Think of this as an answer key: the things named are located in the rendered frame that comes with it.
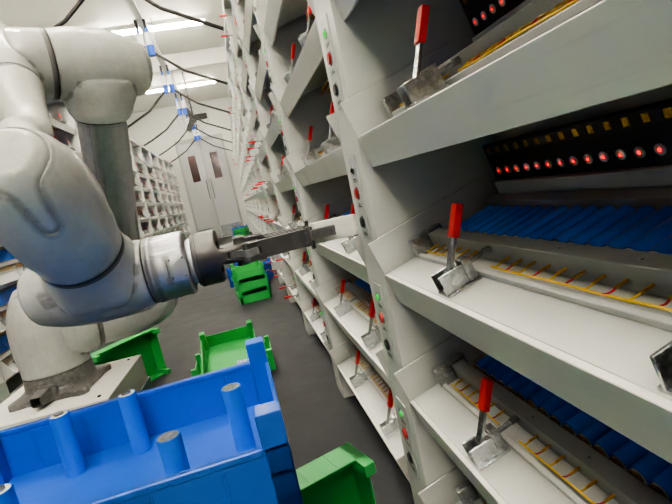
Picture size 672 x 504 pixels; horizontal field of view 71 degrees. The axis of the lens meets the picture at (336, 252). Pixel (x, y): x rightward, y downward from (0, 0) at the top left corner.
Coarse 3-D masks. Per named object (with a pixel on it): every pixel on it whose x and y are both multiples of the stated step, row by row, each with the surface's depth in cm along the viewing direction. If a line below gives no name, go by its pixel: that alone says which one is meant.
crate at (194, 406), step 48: (192, 384) 52; (0, 432) 48; (48, 432) 49; (96, 432) 50; (192, 432) 50; (0, 480) 47; (48, 480) 46; (96, 480) 44; (144, 480) 43; (192, 480) 33; (240, 480) 34; (288, 480) 35
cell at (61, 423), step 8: (56, 416) 45; (64, 416) 45; (56, 424) 45; (64, 424) 45; (72, 424) 46; (56, 432) 45; (64, 432) 45; (72, 432) 46; (56, 440) 45; (64, 440) 45; (72, 440) 46; (64, 448) 45; (72, 448) 46; (80, 448) 47; (64, 456) 46; (72, 456) 46; (80, 456) 46; (64, 464) 46; (72, 464) 46; (80, 464) 46; (72, 472) 46; (80, 472) 46
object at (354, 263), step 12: (336, 204) 134; (348, 204) 135; (336, 240) 110; (360, 240) 74; (324, 252) 117; (336, 252) 98; (360, 252) 75; (348, 264) 91; (360, 264) 79; (360, 276) 86
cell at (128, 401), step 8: (128, 392) 47; (120, 400) 47; (128, 400) 47; (136, 400) 48; (120, 408) 47; (128, 408) 47; (136, 408) 48; (128, 416) 47; (136, 416) 47; (128, 424) 47; (136, 424) 47; (144, 424) 48; (128, 432) 48; (136, 432) 47; (144, 432) 48; (136, 440) 48; (144, 440) 48; (136, 448) 48; (144, 448) 48
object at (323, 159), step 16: (336, 128) 72; (320, 144) 88; (336, 144) 87; (288, 160) 130; (304, 160) 113; (320, 160) 92; (336, 160) 80; (304, 176) 119; (320, 176) 100; (336, 176) 87
